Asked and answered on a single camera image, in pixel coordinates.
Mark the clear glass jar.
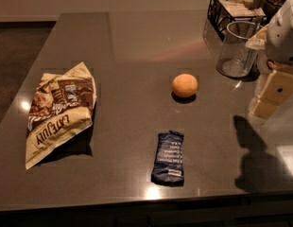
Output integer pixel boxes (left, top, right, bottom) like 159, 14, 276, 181
216, 21, 260, 79

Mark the orange fruit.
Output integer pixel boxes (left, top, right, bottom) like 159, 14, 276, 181
171, 74, 198, 98

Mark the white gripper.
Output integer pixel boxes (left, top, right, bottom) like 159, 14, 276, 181
250, 50, 293, 118

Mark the Late July chip bag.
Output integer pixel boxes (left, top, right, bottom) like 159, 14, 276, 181
26, 62, 96, 169

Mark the black wire napkin holder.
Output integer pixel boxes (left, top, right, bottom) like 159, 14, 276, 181
207, 0, 267, 41

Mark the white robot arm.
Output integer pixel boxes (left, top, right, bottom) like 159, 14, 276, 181
247, 0, 293, 118

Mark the blue rxbar blueberry wrapper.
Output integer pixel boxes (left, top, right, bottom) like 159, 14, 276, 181
151, 131, 184, 186

